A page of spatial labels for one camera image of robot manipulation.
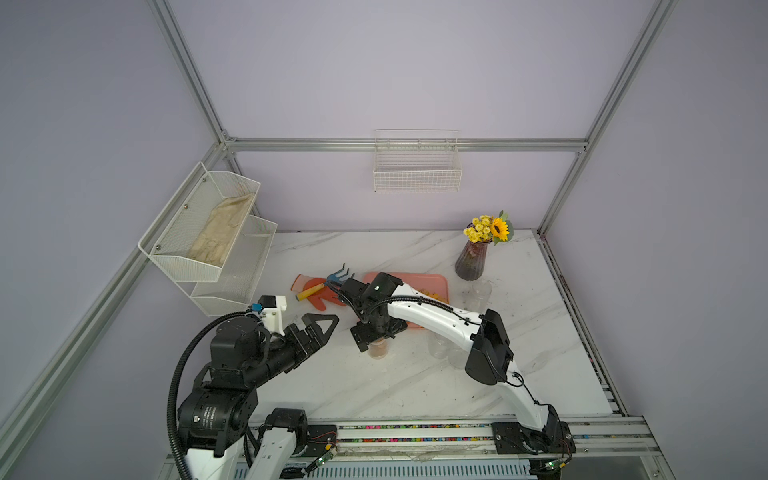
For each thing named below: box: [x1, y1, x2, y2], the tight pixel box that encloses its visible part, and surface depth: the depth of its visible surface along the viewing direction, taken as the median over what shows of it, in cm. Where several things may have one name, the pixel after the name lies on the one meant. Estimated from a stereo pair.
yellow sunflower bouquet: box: [463, 210, 514, 246], surface depth 90 cm
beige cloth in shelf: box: [187, 192, 255, 267], surface depth 81 cm
